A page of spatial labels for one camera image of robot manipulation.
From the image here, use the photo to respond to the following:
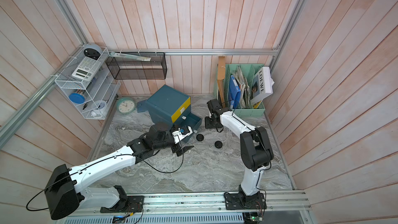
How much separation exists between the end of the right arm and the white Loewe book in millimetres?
328

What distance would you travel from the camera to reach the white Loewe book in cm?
90

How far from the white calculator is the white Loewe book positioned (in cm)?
94
